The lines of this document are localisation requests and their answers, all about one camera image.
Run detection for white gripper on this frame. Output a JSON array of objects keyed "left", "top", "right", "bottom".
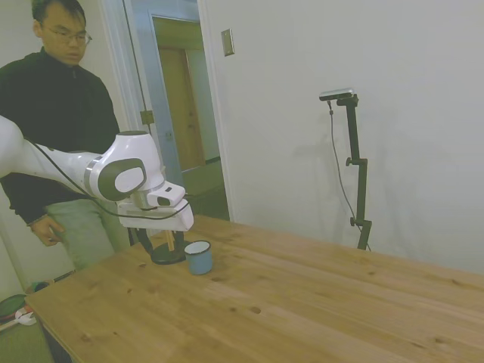
[{"left": 116, "top": 200, "right": 195, "bottom": 255}]

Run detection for blue enamel mug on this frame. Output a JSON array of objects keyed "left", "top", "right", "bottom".
[{"left": 183, "top": 240, "right": 213, "bottom": 276}]

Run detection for right forearm in black sleeve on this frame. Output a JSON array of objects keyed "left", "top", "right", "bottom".
[{"left": 7, "top": 177, "right": 50, "bottom": 226}]

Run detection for person's right hand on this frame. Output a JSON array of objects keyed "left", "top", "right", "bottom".
[{"left": 28, "top": 214, "right": 66, "bottom": 247}]

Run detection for thin black rod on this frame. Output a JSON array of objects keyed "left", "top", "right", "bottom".
[{"left": 52, "top": 268, "right": 79, "bottom": 284}]

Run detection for brown wooden hallway door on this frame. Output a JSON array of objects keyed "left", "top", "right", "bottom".
[{"left": 157, "top": 45, "right": 207, "bottom": 172}]

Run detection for white floor tool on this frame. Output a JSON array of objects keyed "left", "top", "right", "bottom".
[{"left": 14, "top": 306, "right": 38, "bottom": 327}]

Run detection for green round floor object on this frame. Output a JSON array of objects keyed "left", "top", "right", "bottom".
[{"left": 0, "top": 294, "right": 26, "bottom": 321}]

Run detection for person in black sweater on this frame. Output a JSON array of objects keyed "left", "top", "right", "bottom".
[{"left": 0, "top": 0, "right": 132, "bottom": 271}]

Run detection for white open door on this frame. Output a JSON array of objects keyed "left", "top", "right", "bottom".
[{"left": 85, "top": 0, "right": 151, "bottom": 133}]

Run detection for thin-rimmed glasses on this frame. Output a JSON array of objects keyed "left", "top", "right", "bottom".
[{"left": 45, "top": 26, "right": 94, "bottom": 46}]

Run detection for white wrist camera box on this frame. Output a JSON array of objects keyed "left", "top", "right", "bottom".
[{"left": 146, "top": 180, "right": 187, "bottom": 208}]

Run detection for grey-blue doorway frame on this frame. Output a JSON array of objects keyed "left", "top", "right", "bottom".
[{"left": 123, "top": 0, "right": 235, "bottom": 222}]

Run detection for black camera stand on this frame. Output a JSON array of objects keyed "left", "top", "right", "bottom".
[
  {"left": 335, "top": 95, "right": 373, "bottom": 251},
  {"left": 327, "top": 100, "right": 372, "bottom": 253}
]

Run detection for metal wall switch plate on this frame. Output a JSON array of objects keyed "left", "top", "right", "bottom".
[{"left": 221, "top": 28, "right": 235, "bottom": 57}]

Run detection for grey camera on stand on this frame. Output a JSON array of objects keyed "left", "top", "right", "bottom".
[{"left": 319, "top": 87, "right": 357, "bottom": 102}]

